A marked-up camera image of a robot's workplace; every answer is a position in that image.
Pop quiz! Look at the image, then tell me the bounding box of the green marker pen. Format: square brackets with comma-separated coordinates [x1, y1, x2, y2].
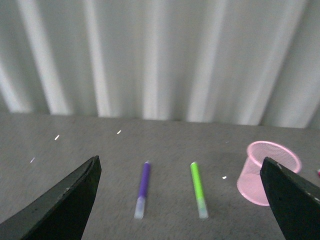
[190, 161, 209, 219]

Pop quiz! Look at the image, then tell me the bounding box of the pink mesh cup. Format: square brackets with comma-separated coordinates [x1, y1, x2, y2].
[237, 140, 302, 206]

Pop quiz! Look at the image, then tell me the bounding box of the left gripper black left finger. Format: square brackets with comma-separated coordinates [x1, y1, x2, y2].
[0, 156, 101, 240]

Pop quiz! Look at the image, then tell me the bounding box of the white pleated curtain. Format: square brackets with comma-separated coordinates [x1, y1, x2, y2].
[0, 0, 320, 129]

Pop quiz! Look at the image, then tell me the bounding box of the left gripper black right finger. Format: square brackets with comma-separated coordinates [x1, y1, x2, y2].
[260, 157, 320, 240]

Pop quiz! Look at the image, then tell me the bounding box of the purple marker pen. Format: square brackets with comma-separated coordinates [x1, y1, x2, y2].
[134, 161, 151, 220]

